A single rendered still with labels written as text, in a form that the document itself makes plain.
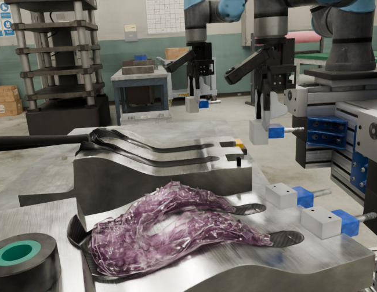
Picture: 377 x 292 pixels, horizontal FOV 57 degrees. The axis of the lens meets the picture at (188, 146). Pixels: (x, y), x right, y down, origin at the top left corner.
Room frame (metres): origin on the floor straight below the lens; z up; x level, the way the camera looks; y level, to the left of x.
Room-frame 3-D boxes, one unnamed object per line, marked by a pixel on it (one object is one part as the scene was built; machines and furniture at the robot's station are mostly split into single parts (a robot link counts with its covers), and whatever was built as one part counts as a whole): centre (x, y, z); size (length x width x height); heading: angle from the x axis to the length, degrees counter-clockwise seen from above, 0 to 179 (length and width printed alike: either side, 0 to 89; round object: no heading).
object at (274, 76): (0.82, -0.21, 1.09); 0.09 x 0.08 x 0.12; 91
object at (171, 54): (6.83, 0.12, 0.94); 0.41 x 0.33 x 0.29; 103
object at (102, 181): (0.81, 0.12, 0.87); 0.50 x 0.26 x 0.14; 92
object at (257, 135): (0.82, -0.22, 0.93); 0.13 x 0.05 x 0.05; 91
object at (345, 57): (1.15, -0.54, 1.09); 0.15 x 0.15 x 0.10
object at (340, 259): (0.46, 0.03, 0.86); 0.50 x 0.26 x 0.11; 109
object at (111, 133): (0.80, 0.10, 0.92); 0.35 x 0.16 x 0.09; 92
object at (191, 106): (1.27, -0.07, 0.93); 0.13 x 0.05 x 0.05; 107
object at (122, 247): (0.46, 0.02, 0.90); 0.26 x 0.18 x 0.08; 109
